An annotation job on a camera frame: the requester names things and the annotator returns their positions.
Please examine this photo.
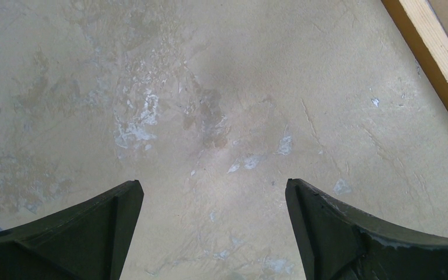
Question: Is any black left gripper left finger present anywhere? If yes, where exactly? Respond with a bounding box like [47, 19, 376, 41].
[0, 180, 144, 279]

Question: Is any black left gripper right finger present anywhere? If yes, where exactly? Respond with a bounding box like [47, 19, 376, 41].
[285, 178, 448, 279]

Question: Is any wooden picture frame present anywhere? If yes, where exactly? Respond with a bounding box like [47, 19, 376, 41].
[382, 0, 448, 111]

